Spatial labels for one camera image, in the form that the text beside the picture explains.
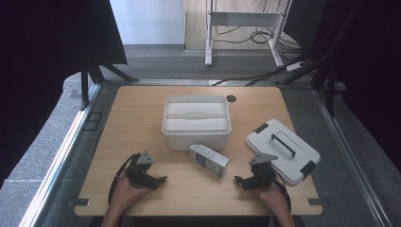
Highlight black tripod legs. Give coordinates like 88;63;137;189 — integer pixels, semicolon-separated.
79;60;140;112

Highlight dark floor hatch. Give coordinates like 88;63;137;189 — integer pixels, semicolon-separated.
81;111;104;132

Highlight black curtain with stands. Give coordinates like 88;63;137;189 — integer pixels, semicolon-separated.
275;0;401;175

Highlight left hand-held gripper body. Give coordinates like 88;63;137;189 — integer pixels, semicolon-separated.
125;149;160;190

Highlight small white grey carton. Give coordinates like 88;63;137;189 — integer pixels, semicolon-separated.
188;141;231;179

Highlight white plastic storage box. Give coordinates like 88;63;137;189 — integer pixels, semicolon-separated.
161;95;233;152

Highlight white bin lid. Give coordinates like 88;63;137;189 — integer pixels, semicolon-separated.
165;100;229;132

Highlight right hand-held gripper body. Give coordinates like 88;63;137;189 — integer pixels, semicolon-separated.
248;152;279;190

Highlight long metal floor rail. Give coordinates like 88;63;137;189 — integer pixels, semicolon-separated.
18;82;102;227
311;89;393;227

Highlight person's left hand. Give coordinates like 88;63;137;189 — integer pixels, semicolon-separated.
110;171;149;216

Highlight tangled cables under desk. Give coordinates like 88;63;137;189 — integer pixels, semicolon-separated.
214;0;302;55

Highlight large black curtain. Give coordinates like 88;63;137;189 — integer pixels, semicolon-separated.
0;0;129;187

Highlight white metal desk frame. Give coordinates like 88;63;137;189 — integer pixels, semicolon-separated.
204;0;293;68

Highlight person's right hand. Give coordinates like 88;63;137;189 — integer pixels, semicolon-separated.
254;183;291;216

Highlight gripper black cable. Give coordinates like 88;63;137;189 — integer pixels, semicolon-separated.
107;152;142;206
271;171;293;213

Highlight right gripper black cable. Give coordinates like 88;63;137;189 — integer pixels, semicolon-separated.
271;171;293;213

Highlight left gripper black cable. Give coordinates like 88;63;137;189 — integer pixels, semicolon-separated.
107;152;142;206

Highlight white power strip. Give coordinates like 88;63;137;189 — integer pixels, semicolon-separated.
285;61;305;73

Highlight black floor cables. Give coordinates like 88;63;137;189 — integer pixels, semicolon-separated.
211;55;305;88

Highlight white lid with black handle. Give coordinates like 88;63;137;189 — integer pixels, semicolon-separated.
245;118;322;186

